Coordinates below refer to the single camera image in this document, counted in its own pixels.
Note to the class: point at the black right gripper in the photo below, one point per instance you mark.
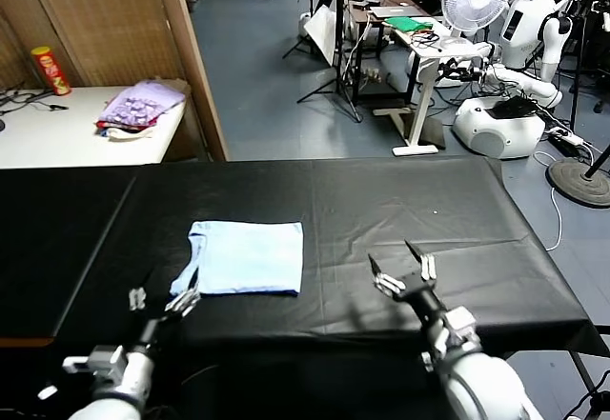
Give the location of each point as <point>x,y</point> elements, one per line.
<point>424,296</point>

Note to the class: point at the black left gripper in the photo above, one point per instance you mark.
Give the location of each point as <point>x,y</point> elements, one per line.
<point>155,332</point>

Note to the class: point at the light blue t-shirt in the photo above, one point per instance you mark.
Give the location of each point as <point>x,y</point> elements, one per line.
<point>252,258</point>

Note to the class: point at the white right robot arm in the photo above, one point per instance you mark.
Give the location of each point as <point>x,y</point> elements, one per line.
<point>481,391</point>

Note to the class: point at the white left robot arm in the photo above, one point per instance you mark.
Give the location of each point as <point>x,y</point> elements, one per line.
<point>124,391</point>

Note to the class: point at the purple folded clothes stack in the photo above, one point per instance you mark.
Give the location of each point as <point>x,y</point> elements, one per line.
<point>138,106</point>

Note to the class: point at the black table cover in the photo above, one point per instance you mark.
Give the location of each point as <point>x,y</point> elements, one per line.
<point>476,210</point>

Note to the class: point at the round black stand base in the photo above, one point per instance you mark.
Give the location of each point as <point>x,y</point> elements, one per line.
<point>574,179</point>

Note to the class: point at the white standing desk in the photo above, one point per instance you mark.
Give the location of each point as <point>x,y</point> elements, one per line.
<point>424,82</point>

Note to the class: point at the white side table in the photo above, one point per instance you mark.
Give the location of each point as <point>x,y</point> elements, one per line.
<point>52,134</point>

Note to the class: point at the black table leg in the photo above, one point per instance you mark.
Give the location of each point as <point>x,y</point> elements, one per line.
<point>583,374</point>

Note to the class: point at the white power strip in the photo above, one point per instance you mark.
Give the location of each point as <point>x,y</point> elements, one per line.
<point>567,136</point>

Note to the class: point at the black tripod stand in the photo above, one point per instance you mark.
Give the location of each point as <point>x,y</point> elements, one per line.
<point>340,58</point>

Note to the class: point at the green cloth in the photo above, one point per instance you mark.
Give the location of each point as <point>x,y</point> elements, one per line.
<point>407,24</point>

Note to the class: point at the red chips can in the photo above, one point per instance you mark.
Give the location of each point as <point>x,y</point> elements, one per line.
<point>51,70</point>

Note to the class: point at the white reflector board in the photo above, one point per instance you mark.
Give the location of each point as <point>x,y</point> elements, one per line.
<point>321,29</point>

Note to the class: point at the silver laptop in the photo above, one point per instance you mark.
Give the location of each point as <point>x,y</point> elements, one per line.
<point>393,11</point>

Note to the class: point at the white humanoid robot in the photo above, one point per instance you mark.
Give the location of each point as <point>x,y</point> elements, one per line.
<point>524,25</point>

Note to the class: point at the wooden folding screen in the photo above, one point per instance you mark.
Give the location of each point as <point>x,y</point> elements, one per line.
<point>119,25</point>

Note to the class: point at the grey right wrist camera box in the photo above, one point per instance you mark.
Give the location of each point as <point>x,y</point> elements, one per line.
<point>460,329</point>

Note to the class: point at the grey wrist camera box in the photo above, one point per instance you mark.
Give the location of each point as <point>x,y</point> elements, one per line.
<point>460,329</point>
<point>102,360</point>

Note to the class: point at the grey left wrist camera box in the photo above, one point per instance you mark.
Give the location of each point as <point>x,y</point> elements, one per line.
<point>102,360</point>

